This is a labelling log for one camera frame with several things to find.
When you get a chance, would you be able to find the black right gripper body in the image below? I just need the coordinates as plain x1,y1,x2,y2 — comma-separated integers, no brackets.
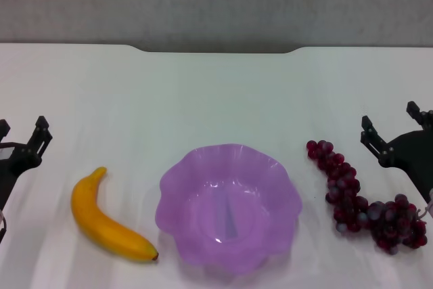
384,129,433,202

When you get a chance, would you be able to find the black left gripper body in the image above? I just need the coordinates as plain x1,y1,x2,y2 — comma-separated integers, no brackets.
0,141,43,213

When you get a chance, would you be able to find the dark red grape bunch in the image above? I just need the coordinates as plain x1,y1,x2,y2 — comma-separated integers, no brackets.
306,139,429,256

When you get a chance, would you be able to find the yellow banana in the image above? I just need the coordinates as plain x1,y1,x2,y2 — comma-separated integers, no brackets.
70,166,160,263

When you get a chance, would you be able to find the purple translucent wavy plate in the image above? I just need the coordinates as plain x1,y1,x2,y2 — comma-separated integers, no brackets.
154,143,303,277

